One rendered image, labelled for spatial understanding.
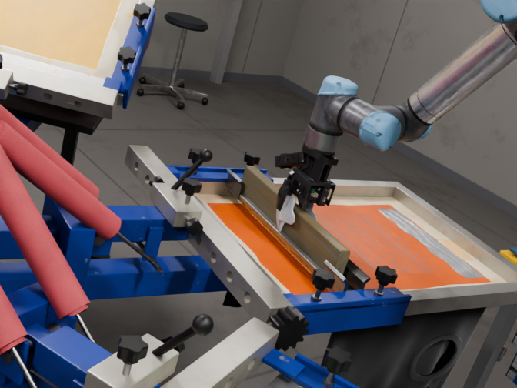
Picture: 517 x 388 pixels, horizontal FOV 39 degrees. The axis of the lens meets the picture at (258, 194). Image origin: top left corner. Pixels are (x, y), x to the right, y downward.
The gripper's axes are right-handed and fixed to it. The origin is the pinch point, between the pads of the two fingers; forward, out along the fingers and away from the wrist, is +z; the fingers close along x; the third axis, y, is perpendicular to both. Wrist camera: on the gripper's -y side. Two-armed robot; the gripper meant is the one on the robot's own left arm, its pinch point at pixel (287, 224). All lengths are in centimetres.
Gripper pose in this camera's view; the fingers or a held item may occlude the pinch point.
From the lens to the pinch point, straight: 165.1
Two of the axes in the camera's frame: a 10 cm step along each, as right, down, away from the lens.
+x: 8.3, 0.2, 5.5
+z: -2.7, 8.9, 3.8
